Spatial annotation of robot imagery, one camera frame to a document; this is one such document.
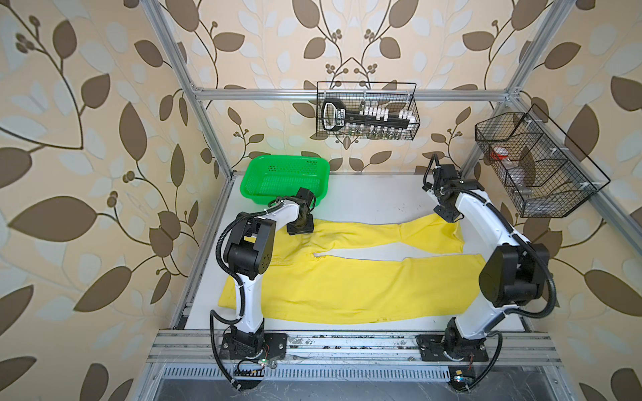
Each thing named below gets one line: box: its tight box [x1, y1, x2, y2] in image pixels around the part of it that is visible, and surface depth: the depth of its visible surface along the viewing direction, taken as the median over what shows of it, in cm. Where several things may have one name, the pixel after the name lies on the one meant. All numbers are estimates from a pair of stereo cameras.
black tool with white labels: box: [321, 97, 415, 132], surface depth 84 cm
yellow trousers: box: [218, 212, 488, 325], surface depth 91 cm
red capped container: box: [489, 147, 510, 161], surface depth 84 cm
